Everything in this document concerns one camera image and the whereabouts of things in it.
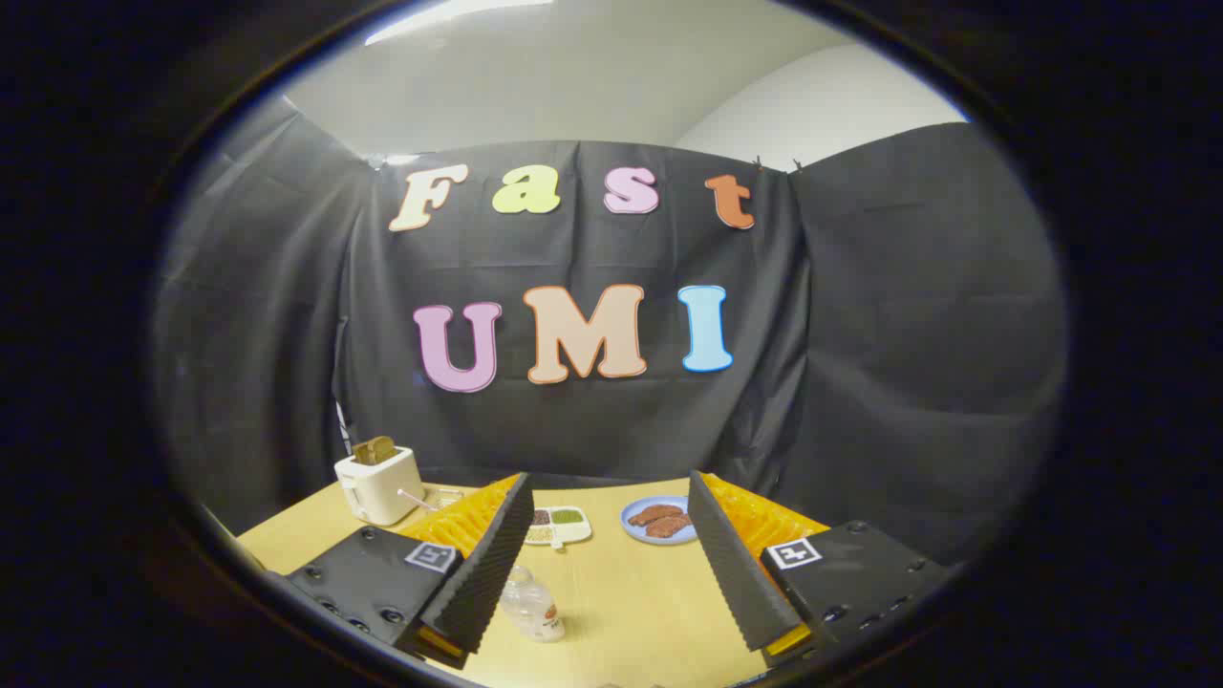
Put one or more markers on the blue plate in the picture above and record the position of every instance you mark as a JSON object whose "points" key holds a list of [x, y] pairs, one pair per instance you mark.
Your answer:
{"points": [[638, 526]]}

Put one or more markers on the white divided dish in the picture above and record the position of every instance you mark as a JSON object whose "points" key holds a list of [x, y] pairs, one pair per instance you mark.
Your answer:
{"points": [[557, 525]]}

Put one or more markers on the brown sausage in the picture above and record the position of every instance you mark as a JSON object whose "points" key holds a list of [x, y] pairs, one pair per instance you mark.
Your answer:
{"points": [[669, 526], [654, 514]]}

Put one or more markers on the black backdrop cloth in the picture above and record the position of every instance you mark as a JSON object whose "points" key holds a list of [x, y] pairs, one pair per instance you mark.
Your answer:
{"points": [[611, 325]]}

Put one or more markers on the toast slice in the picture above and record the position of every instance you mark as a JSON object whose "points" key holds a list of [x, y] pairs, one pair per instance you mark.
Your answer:
{"points": [[375, 449]]}

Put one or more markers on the cream toaster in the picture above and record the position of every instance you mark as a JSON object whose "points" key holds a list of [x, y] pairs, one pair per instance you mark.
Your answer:
{"points": [[379, 484]]}

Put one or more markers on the pink straw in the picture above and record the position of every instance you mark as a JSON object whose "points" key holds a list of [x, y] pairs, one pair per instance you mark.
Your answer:
{"points": [[417, 499]]}

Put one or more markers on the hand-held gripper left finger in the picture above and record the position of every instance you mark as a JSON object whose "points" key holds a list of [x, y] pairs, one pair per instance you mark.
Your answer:
{"points": [[482, 573]]}

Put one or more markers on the clear plastic juice bottle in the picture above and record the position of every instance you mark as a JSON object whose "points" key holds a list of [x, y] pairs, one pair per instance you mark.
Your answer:
{"points": [[531, 604]]}

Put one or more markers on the wooden table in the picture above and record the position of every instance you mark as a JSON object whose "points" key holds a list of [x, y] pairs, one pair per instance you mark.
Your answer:
{"points": [[631, 602]]}

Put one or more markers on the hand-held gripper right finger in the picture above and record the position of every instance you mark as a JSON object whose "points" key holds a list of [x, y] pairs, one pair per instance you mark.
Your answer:
{"points": [[731, 564]]}

